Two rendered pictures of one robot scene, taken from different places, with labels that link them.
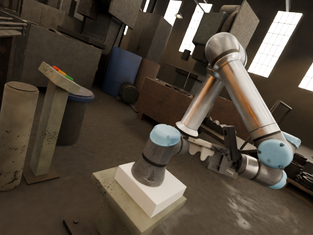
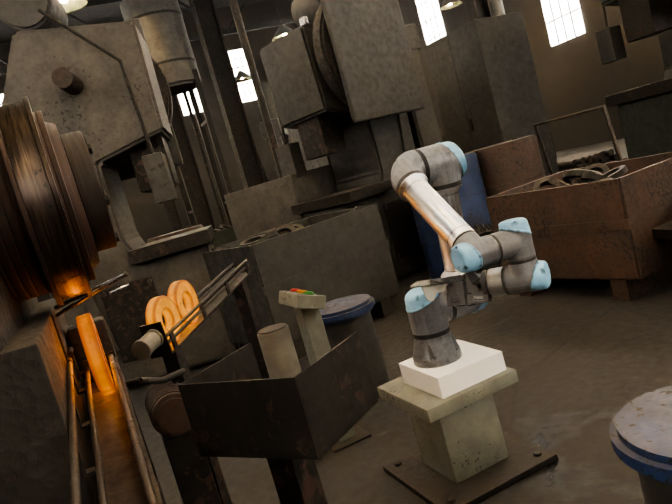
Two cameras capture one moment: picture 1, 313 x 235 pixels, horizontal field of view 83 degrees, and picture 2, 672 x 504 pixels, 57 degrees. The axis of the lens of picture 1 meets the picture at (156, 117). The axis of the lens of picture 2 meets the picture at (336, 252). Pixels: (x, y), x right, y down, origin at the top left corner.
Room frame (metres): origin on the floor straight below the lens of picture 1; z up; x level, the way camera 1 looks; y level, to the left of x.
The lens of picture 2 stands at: (-0.99, -0.93, 1.00)
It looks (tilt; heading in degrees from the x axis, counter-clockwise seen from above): 7 degrees down; 34
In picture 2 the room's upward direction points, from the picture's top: 16 degrees counter-clockwise
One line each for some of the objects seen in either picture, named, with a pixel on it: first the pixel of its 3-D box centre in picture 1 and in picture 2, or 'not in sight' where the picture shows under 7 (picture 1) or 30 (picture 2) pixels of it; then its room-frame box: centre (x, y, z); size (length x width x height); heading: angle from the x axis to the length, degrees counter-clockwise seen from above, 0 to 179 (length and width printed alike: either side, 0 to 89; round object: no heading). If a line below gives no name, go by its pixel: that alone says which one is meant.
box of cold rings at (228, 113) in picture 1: (234, 121); not in sight; (3.78, -1.59, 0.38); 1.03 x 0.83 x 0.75; 58
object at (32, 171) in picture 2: not in sight; (46, 202); (-0.13, 0.39, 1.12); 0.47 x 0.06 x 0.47; 55
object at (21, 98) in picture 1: (13, 138); (291, 393); (0.71, 0.58, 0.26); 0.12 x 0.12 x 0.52
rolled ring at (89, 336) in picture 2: not in sight; (95, 351); (-0.13, 0.39, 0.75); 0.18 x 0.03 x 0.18; 55
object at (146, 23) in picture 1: (142, 54); (493, 129); (5.24, 1.04, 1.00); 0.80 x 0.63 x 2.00; 60
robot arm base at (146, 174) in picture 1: (151, 165); (434, 343); (0.69, -0.06, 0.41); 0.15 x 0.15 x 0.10
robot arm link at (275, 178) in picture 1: (265, 173); (526, 276); (0.58, -0.42, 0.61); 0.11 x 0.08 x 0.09; 93
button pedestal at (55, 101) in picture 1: (49, 124); (322, 364); (0.86, 0.53, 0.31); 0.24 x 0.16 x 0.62; 55
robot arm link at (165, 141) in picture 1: (163, 142); (427, 307); (0.69, -0.07, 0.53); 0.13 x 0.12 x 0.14; 142
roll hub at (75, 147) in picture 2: not in sight; (90, 191); (-0.05, 0.33, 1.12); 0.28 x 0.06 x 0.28; 55
